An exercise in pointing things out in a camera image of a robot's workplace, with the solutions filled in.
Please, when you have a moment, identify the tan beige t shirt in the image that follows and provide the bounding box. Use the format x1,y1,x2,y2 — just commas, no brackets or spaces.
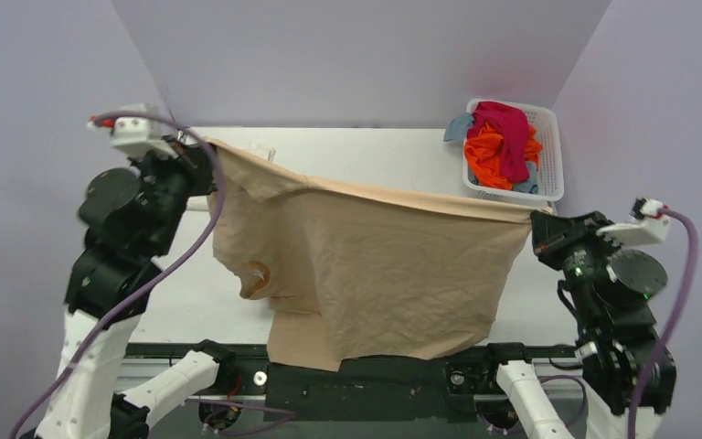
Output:
212,140,533,371

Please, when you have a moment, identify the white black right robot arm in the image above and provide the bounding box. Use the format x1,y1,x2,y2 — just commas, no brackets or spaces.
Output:
530,198,676,438

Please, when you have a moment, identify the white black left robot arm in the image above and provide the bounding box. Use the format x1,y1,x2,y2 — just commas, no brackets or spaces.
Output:
12,138,236,438

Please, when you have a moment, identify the white perforated plastic basket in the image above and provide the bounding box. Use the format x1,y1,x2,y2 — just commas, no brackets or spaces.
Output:
461,101,564,203

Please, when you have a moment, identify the folded cream t shirt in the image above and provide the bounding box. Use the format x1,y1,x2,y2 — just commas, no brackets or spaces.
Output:
234,142,276,163

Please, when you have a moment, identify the orange cloth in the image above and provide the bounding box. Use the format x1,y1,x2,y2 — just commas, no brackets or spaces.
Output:
463,123,543,194

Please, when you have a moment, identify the magenta red cloth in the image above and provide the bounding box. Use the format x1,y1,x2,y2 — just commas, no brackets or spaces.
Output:
467,101,529,183

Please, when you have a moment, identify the teal blue cloth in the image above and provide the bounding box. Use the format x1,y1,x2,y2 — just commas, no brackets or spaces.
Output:
443,112,540,196

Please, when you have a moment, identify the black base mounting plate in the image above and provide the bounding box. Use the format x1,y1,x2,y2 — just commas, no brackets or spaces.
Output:
126,344,576,425

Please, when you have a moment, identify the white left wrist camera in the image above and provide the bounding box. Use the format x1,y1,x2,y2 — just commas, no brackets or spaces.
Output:
87,116,173,159

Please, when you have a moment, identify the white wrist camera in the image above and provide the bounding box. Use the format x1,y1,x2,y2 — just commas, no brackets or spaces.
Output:
87,116,173,159
596,197,671,247

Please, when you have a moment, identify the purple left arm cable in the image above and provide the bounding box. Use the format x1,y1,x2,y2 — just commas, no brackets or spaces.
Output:
8,111,228,439

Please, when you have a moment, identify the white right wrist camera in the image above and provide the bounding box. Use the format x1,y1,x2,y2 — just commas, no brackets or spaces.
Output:
596,197,671,247

